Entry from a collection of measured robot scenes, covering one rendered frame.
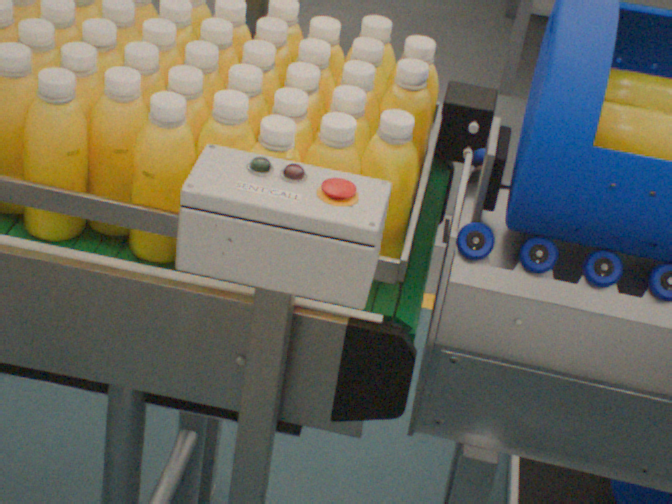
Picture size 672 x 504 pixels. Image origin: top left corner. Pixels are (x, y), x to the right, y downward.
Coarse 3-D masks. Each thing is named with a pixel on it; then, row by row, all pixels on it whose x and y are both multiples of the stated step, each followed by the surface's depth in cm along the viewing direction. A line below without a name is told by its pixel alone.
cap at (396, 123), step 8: (384, 112) 146; (392, 112) 146; (400, 112) 147; (408, 112) 147; (384, 120) 145; (392, 120) 145; (400, 120) 145; (408, 120) 145; (384, 128) 145; (392, 128) 144; (400, 128) 144; (408, 128) 145; (392, 136) 145; (400, 136) 145; (408, 136) 146
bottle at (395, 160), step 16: (368, 144) 148; (384, 144) 146; (400, 144) 146; (368, 160) 147; (384, 160) 146; (400, 160) 146; (416, 160) 148; (368, 176) 147; (384, 176) 146; (400, 176) 146; (416, 176) 148; (400, 192) 147; (400, 208) 149; (384, 224) 149; (400, 224) 150; (384, 240) 151; (400, 240) 152; (400, 256) 154
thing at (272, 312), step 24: (264, 312) 136; (288, 312) 136; (264, 336) 138; (288, 336) 141; (264, 360) 140; (264, 384) 142; (240, 408) 144; (264, 408) 143; (240, 432) 146; (264, 432) 145; (240, 456) 148; (264, 456) 147; (240, 480) 150; (264, 480) 149
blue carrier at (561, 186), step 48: (576, 0) 145; (576, 48) 139; (624, 48) 160; (576, 96) 138; (528, 144) 142; (576, 144) 139; (528, 192) 143; (576, 192) 141; (624, 192) 140; (576, 240) 149; (624, 240) 146
